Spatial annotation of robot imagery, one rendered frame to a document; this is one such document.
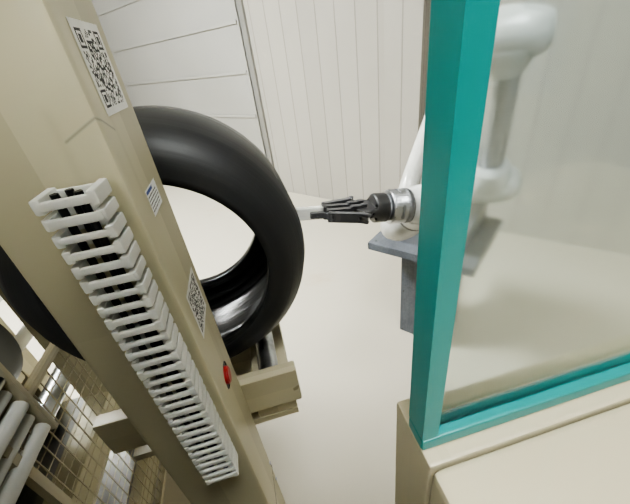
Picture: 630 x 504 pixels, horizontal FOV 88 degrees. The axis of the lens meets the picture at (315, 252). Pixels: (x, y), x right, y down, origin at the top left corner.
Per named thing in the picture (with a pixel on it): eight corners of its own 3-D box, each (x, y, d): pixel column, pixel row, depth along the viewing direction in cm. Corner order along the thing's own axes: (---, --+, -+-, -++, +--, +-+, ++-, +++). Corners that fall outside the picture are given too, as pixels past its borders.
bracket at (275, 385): (302, 398, 72) (296, 369, 67) (113, 455, 67) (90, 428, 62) (299, 386, 75) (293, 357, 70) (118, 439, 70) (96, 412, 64)
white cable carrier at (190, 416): (239, 476, 51) (94, 189, 26) (207, 486, 51) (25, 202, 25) (238, 447, 55) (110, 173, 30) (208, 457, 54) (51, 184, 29)
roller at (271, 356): (276, 373, 70) (257, 381, 70) (284, 385, 72) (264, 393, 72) (260, 280, 99) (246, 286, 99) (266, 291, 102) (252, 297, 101)
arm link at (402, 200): (417, 194, 79) (395, 196, 78) (411, 228, 84) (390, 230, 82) (400, 182, 87) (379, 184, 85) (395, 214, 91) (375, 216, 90)
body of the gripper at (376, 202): (380, 187, 86) (347, 189, 84) (395, 199, 78) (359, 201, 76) (377, 214, 89) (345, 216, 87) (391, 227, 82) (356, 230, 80)
